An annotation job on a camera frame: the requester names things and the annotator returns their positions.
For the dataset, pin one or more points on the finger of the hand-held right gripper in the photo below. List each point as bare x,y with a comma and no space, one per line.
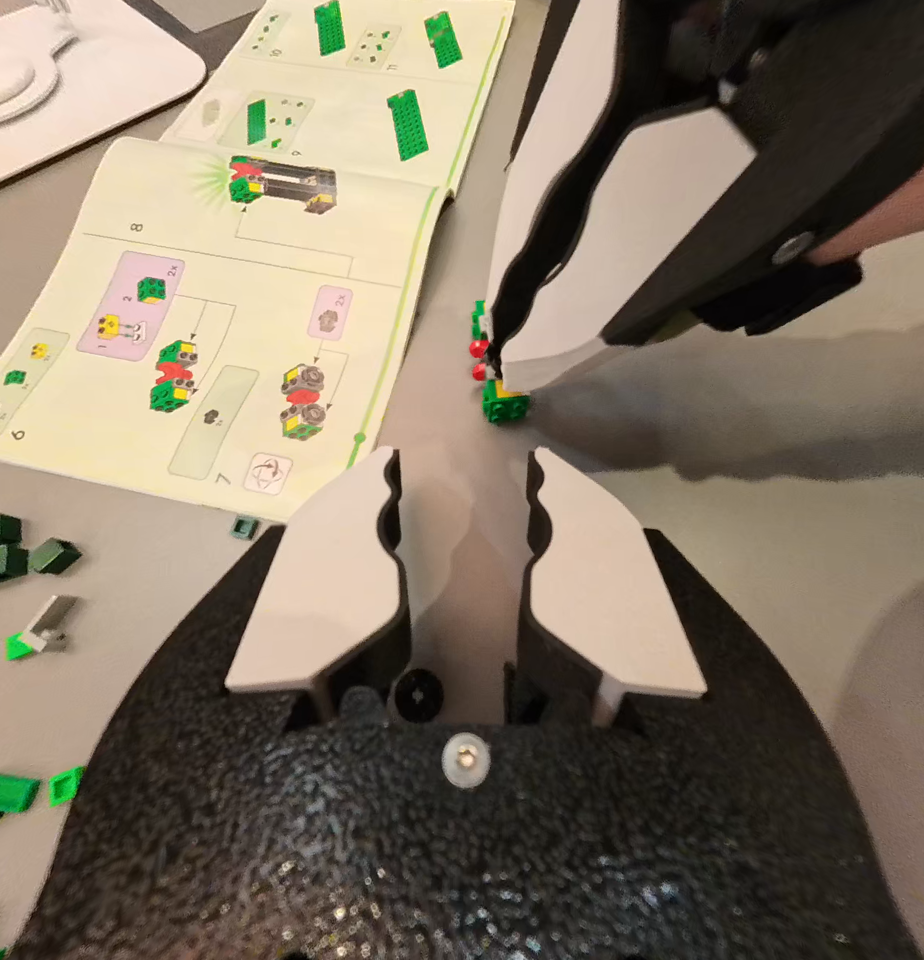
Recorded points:
657,247
540,187

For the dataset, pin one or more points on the grey toy brick piece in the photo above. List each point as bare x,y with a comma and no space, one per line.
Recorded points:
53,615

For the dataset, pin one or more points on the bright green toy brick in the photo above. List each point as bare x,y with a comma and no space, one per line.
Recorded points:
8,793
65,786

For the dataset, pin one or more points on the toy brick instruction booklet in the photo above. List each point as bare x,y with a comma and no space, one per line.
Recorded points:
282,262

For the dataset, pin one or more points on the dark green toy brick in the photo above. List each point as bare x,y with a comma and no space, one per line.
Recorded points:
0,529
55,556
4,564

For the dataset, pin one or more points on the grey desk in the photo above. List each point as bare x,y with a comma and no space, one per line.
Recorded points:
732,487

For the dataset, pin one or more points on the person's right hand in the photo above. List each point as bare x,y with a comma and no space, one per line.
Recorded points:
897,214

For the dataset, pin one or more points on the dark grey mat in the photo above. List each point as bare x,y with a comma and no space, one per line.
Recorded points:
199,11

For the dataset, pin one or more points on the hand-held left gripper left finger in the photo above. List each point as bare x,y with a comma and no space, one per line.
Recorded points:
319,585

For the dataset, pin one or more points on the bright green wedge brick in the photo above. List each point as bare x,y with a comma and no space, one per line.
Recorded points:
17,647

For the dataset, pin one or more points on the white tray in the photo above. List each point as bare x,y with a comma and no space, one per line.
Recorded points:
116,97

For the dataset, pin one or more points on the small toy brick assembly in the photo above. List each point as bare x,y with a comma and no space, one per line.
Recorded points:
503,409

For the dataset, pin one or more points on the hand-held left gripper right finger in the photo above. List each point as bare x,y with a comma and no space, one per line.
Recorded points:
604,585

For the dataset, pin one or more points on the small dark green tile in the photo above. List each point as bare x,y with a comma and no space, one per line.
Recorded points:
244,527

